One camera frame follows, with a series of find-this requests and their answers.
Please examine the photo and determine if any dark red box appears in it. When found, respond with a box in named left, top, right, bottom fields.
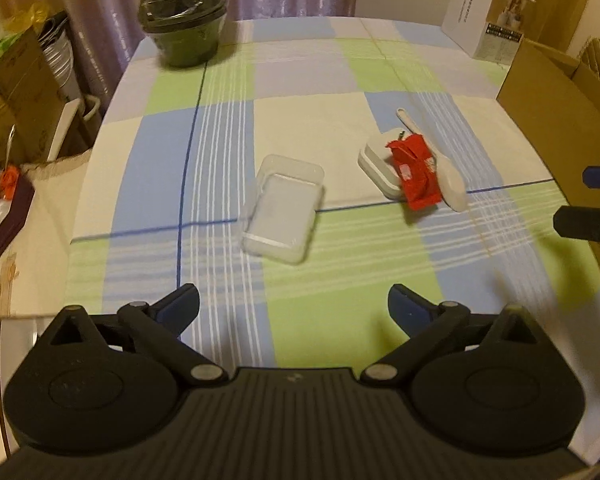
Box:
left=0, top=170, right=36, bottom=261

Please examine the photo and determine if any clear plastic food container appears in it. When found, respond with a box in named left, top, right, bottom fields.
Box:
left=240, top=154, right=327, bottom=265

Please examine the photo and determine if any beige plastic spoon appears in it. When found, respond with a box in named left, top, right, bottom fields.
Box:
left=396, top=107, right=469, bottom=213

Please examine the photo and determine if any dark green lidded bowl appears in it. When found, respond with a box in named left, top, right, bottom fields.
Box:
left=139, top=0, right=229, bottom=69

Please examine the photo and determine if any plaid tablecloth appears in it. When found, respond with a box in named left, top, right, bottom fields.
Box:
left=62, top=16, right=600, bottom=377

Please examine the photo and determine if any stack of metal bowls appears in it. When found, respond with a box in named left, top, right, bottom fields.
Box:
left=39, top=16, right=77, bottom=102

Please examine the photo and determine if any red snack packet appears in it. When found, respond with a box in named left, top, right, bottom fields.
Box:
left=384, top=133, right=444, bottom=211

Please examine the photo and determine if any tall brown carton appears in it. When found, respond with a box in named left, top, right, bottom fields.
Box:
left=0, top=25, right=89, bottom=163

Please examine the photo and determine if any white rectangular case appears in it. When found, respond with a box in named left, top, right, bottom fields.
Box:
left=357, top=127, right=417, bottom=202

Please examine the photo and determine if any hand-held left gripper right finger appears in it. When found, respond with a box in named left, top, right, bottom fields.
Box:
left=360, top=283, right=551, bottom=386

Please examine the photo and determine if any white flat board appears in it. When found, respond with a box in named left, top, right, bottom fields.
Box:
left=45, top=95, right=102, bottom=162

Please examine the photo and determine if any white printed product box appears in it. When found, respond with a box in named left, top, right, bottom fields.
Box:
left=441, top=0, right=537, bottom=66

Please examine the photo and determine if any brown cardboard box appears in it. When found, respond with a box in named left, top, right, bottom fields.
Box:
left=496, top=39, right=600, bottom=279

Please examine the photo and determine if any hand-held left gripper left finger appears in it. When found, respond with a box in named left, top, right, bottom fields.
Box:
left=42, top=283, right=231, bottom=387

